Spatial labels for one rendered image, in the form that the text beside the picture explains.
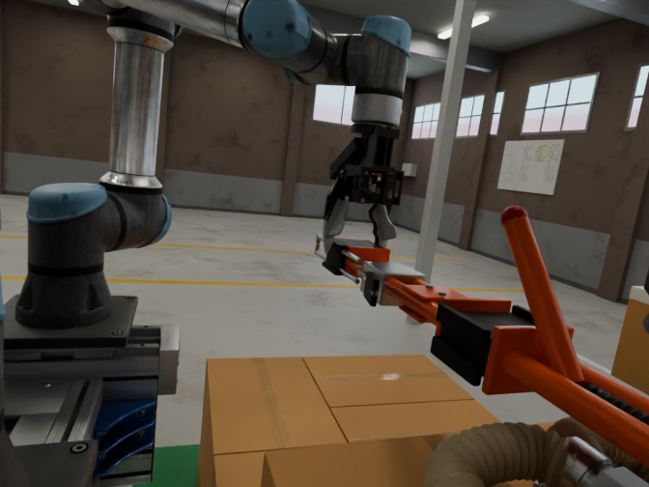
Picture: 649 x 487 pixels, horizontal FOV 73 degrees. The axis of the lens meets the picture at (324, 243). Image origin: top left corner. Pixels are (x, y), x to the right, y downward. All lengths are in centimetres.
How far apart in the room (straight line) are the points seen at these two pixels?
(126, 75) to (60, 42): 1054
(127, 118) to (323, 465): 70
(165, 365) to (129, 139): 43
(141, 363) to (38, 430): 19
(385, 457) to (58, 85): 1110
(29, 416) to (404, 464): 55
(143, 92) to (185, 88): 1020
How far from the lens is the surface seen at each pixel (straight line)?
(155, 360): 87
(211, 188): 1107
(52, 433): 76
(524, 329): 40
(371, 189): 66
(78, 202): 82
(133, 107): 92
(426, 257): 413
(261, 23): 60
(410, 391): 181
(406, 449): 49
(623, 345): 226
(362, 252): 69
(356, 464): 46
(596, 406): 35
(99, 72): 1125
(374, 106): 67
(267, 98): 1130
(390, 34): 69
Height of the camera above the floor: 135
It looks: 10 degrees down
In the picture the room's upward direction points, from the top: 7 degrees clockwise
